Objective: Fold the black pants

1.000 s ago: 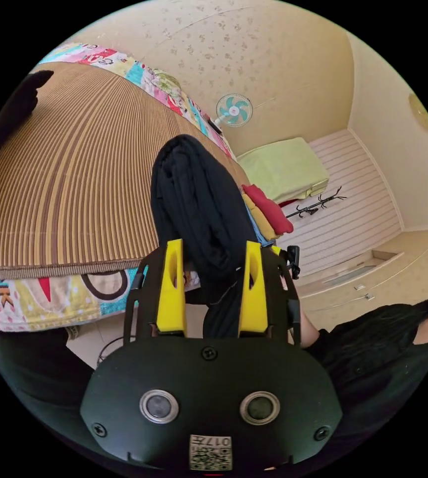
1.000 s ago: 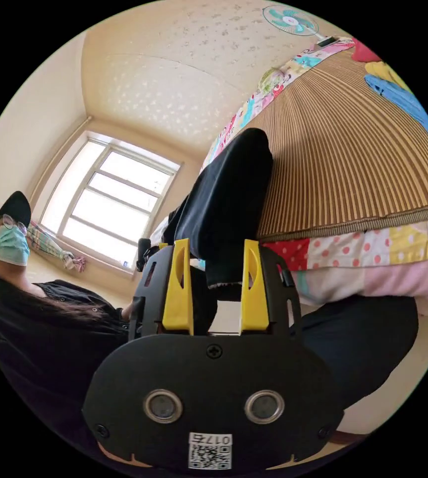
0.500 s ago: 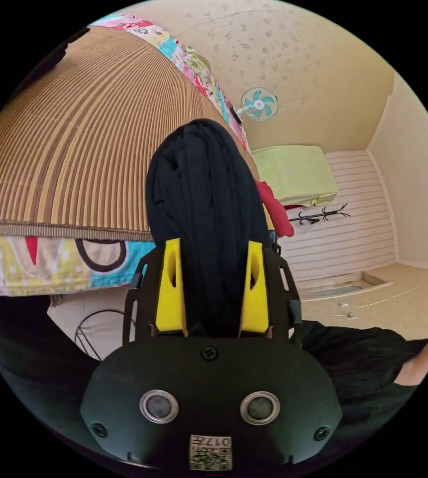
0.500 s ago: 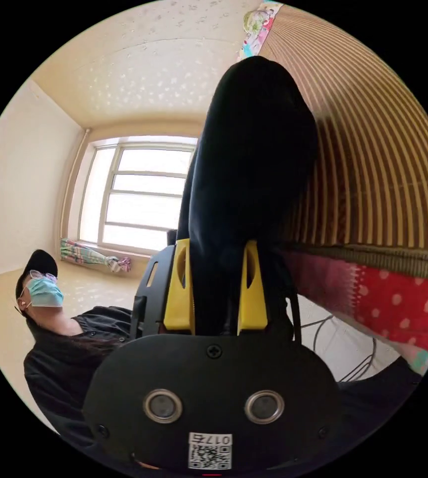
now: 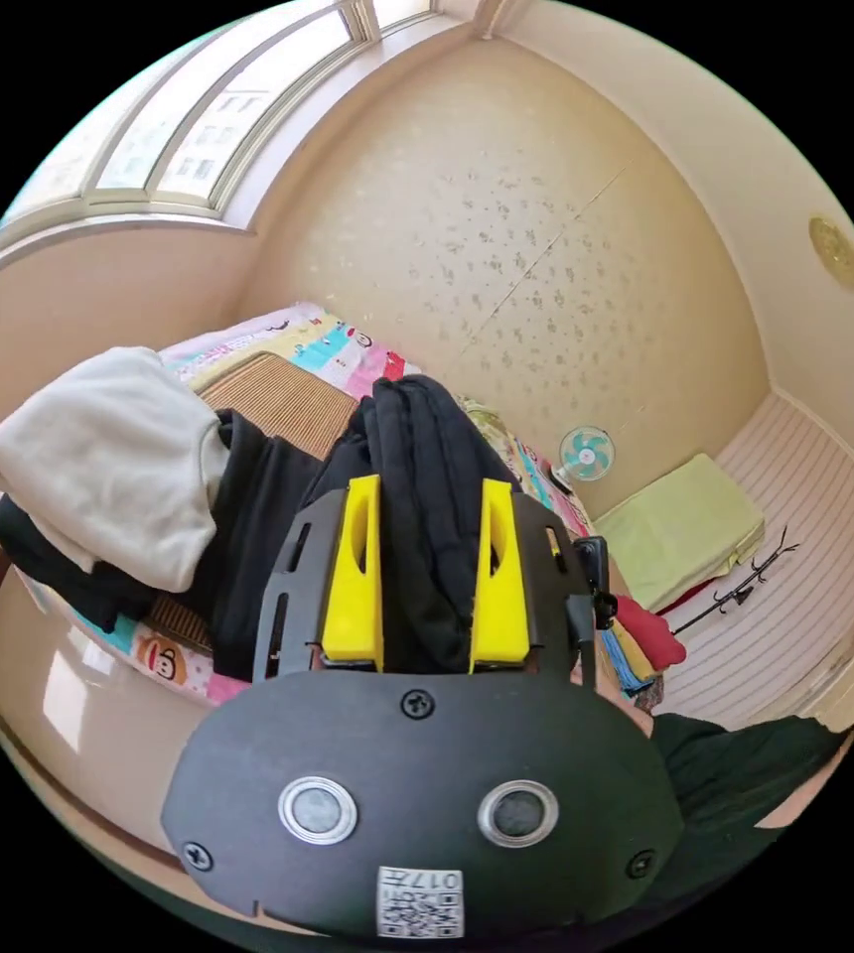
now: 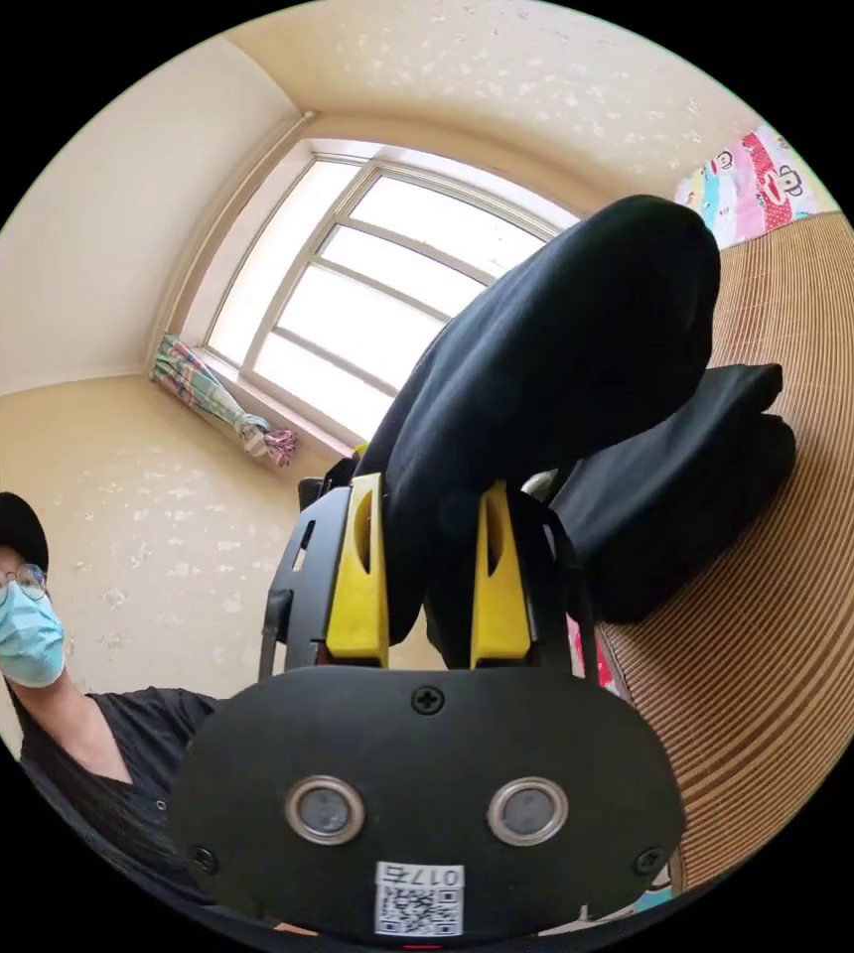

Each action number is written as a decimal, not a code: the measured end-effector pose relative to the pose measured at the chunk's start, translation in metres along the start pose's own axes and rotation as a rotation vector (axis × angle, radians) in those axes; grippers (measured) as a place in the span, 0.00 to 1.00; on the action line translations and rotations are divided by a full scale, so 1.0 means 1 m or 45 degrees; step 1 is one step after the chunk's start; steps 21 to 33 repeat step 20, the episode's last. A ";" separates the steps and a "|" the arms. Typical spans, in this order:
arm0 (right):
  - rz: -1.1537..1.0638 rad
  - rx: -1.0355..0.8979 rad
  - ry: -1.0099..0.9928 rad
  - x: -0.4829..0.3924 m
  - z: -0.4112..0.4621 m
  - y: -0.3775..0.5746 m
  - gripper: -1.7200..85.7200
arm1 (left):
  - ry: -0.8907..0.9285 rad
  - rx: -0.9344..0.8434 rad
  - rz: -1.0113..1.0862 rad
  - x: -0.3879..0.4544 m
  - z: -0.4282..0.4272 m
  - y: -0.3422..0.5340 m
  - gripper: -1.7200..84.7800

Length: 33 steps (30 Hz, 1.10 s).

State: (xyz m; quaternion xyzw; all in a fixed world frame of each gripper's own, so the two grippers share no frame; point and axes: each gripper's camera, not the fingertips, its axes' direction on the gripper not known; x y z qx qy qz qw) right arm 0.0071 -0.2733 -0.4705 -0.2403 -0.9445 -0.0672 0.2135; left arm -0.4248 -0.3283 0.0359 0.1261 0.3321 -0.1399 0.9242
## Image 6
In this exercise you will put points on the striped curtain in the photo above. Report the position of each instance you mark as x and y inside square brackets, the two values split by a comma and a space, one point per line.
[211, 387]

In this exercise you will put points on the person's body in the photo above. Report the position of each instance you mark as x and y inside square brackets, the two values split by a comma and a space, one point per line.
[122, 752]

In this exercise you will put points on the window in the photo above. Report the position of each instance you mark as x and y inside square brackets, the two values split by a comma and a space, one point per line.
[367, 298]

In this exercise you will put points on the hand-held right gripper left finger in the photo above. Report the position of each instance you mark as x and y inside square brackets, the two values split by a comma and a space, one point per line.
[356, 596]

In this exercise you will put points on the black pants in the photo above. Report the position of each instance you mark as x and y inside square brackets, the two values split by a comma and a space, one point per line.
[561, 350]

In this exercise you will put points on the pile of clothes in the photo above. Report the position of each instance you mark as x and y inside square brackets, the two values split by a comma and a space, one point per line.
[665, 506]

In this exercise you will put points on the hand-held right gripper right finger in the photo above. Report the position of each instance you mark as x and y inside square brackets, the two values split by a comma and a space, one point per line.
[500, 610]

